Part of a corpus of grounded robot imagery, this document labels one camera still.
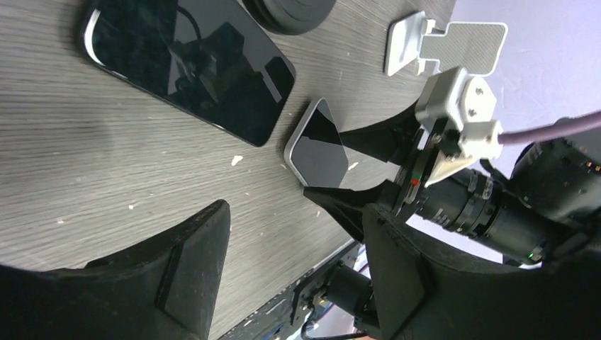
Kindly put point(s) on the white-edged smartphone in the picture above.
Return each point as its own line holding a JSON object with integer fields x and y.
{"x": 315, "y": 152}

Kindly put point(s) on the white folding phone stand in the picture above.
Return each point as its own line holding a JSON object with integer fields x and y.
{"x": 475, "y": 46}

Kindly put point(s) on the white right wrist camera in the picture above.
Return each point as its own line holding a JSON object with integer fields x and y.
{"x": 467, "y": 104}

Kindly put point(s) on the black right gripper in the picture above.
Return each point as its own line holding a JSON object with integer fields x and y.
{"x": 395, "y": 140}

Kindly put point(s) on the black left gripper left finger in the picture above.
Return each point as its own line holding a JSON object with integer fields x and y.
{"x": 164, "y": 287}

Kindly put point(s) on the small black smartphone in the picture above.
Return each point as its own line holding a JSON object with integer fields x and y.
{"x": 207, "y": 58}

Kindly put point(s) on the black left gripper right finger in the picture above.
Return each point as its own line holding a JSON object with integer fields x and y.
{"x": 426, "y": 289}

